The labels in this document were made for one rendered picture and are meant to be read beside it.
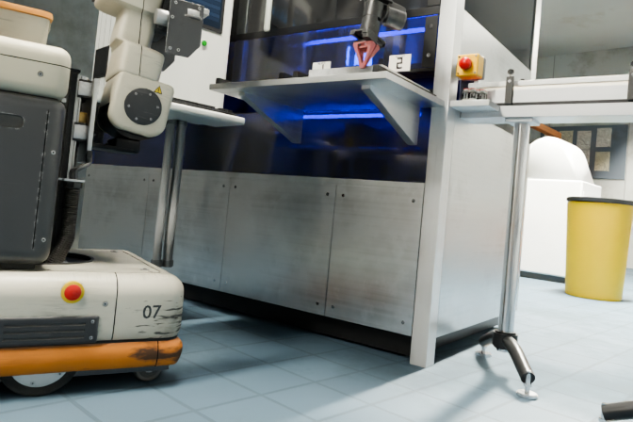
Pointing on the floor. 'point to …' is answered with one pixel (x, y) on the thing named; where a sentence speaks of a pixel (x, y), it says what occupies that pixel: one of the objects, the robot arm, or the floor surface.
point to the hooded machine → (551, 205)
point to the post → (439, 158)
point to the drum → (597, 247)
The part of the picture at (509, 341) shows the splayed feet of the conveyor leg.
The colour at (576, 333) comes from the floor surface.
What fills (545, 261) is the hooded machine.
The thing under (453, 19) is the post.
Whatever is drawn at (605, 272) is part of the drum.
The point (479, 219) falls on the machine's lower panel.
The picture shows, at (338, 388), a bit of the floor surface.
